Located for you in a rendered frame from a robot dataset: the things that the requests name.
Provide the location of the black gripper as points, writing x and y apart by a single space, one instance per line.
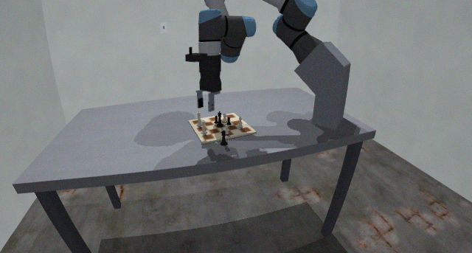
211 67

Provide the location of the black chess piece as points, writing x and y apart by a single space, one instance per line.
223 138
219 120

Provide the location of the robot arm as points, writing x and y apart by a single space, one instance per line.
231 31

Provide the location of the brown and cream chessboard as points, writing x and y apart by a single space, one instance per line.
214 132

